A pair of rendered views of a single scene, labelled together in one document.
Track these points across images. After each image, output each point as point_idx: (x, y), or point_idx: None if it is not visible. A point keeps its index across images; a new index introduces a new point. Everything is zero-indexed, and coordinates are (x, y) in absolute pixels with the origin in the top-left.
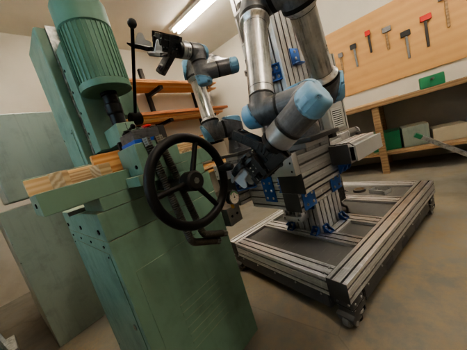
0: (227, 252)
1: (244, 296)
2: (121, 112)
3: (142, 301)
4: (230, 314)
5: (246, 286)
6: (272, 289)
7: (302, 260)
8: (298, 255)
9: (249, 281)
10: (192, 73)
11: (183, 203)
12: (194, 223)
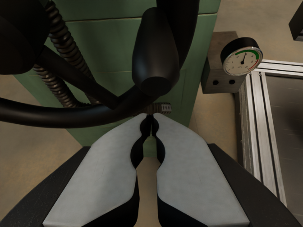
0: (181, 107)
1: None
2: None
3: (45, 100)
4: (154, 142)
5: (216, 112)
6: (230, 141)
7: (271, 180)
8: (278, 168)
9: (223, 111)
10: None
11: (119, 15)
12: (31, 120)
